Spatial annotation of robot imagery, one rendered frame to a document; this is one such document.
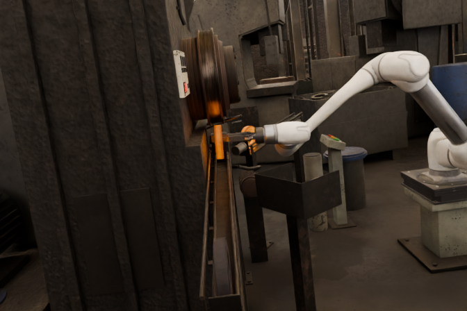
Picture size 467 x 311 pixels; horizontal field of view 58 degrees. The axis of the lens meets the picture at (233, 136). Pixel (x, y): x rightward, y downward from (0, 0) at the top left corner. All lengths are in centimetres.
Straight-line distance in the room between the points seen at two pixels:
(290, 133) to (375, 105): 265
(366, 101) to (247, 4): 163
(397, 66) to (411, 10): 332
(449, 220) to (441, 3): 350
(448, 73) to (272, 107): 191
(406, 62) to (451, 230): 101
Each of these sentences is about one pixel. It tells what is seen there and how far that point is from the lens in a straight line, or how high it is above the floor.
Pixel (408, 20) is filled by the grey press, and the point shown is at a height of 142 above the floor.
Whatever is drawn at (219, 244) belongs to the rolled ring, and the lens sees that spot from 107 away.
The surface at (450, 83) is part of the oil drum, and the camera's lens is 513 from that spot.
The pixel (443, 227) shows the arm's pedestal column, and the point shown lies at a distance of 252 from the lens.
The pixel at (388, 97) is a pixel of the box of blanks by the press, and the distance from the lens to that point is 455.
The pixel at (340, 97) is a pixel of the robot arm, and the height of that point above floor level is 95.
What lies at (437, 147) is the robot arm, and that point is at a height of 61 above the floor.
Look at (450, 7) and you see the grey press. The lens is 569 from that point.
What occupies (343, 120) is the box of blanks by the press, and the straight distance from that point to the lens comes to 428.
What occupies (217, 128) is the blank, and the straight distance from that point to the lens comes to 187.
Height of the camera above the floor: 115
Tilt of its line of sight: 9 degrees down
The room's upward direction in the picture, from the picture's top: 7 degrees counter-clockwise
